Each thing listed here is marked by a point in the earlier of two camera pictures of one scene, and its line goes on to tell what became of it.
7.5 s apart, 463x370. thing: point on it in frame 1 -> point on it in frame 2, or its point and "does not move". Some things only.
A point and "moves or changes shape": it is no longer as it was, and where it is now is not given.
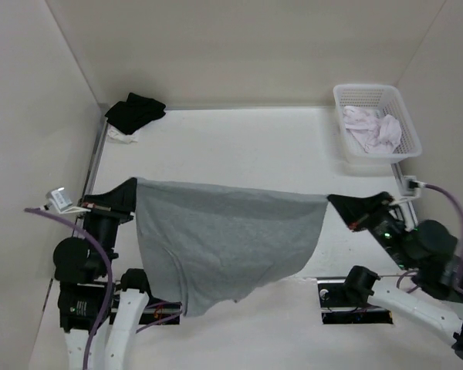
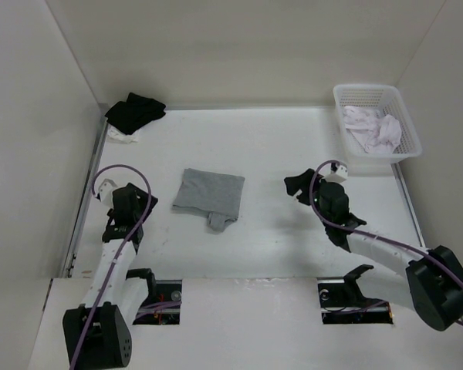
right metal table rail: [400, 179] does not move
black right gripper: [357, 211] -> [294, 183]
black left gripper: [119, 201] -> [142, 199]
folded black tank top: [127, 115] does not move
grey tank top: [207, 243] moves or changes shape
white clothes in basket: [376, 132] does not move
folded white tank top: [116, 134] does not move
